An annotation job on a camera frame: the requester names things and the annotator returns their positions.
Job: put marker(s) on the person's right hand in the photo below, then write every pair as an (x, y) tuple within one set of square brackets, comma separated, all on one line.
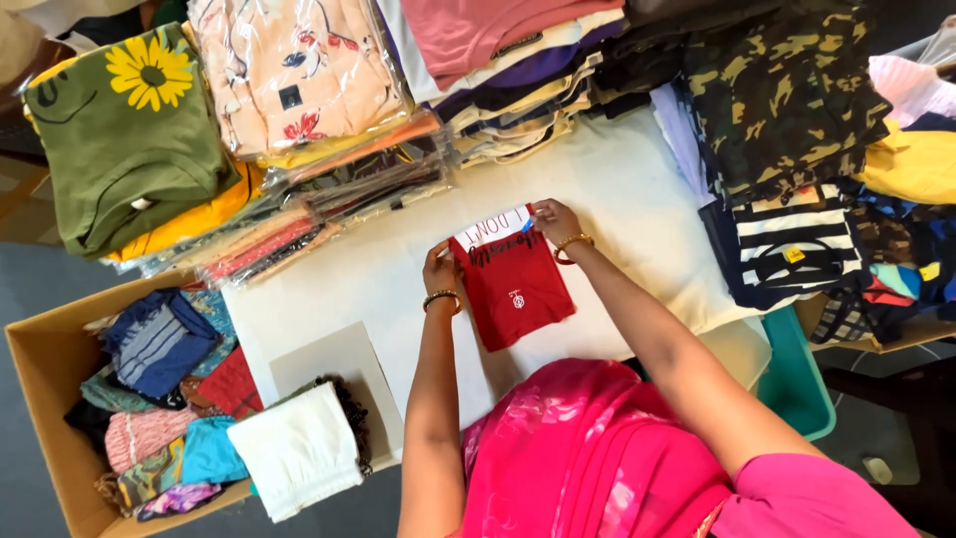
[(560, 222)]

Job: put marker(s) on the person's left hand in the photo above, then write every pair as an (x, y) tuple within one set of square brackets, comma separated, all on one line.
[(442, 273)]

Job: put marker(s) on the person's right fingers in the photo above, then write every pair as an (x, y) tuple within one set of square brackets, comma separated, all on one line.
[(544, 211)]

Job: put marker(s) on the person's left fingers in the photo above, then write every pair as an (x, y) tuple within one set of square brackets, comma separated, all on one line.
[(441, 249)]

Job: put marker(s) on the red t-shirt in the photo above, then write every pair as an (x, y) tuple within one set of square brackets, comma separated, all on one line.
[(515, 299)]

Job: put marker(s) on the gold bangle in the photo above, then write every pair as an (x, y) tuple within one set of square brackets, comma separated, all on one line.
[(572, 246), (443, 299)]

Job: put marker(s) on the cream table cloth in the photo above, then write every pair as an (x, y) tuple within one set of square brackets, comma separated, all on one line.
[(635, 194)]

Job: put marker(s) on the stack of plastic-wrapped garments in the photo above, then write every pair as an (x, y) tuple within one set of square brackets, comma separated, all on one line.
[(314, 202)]

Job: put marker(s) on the stack of folded t-shirts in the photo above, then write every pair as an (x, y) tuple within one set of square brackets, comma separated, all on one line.
[(515, 67)]

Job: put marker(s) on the white folding board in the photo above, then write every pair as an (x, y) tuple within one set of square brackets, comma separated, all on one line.
[(336, 359)]

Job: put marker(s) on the pale lavender folded garment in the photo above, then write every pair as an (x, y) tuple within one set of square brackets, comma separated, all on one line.
[(680, 142)]

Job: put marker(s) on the dark lace garment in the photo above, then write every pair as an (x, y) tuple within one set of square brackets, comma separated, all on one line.
[(352, 407)]

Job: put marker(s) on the peach floral packaged garment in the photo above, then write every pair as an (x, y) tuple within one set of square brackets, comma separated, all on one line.
[(299, 75)]

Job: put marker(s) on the white folded garment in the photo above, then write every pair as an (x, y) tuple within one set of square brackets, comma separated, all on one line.
[(299, 452)]

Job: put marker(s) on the yellow folded garment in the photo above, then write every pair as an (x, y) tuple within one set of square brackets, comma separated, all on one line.
[(194, 220)]

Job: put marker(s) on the black white striped garment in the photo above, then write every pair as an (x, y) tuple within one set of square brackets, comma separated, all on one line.
[(792, 246)]

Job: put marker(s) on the pink sari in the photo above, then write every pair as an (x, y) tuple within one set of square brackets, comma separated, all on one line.
[(597, 463)]

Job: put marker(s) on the stack of camouflage garments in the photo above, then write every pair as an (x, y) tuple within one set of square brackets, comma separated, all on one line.
[(784, 97)]

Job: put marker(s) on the teal plastic basin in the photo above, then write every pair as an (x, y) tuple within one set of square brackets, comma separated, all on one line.
[(795, 381)]

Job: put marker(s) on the green sunflower t-shirt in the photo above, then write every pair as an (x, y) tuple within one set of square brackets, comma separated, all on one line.
[(127, 157)]

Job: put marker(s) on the heap of mixed garments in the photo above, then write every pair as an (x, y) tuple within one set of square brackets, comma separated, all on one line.
[(896, 276)]

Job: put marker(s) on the yellow crumpled garment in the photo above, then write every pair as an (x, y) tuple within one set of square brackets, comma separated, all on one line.
[(911, 164)]

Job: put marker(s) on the pink knitted garment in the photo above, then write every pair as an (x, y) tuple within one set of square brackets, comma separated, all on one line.
[(907, 86)]

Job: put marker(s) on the cardboard box of clothes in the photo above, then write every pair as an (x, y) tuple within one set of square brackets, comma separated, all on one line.
[(52, 373)]

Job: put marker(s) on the small white object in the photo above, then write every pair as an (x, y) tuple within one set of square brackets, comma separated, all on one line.
[(877, 470)]

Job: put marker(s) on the beige cloth bundle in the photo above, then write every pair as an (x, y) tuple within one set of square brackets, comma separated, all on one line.
[(30, 30)]

